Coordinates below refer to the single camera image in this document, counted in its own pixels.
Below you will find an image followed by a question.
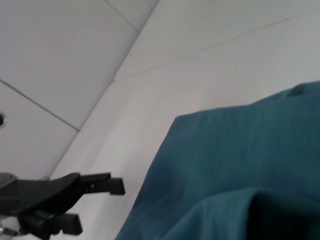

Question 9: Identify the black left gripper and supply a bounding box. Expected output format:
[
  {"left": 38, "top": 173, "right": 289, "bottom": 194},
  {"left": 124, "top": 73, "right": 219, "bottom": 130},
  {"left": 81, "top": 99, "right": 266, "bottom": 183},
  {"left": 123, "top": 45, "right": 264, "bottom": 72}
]
[{"left": 0, "top": 171, "right": 126, "bottom": 240}]

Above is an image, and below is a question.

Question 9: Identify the teal printed t-shirt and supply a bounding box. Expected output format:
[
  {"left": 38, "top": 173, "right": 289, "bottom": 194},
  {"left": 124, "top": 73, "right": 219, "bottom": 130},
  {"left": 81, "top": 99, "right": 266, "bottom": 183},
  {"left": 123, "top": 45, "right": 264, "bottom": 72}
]
[{"left": 114, "top": 81, "right": 320, "bottom": 240}]

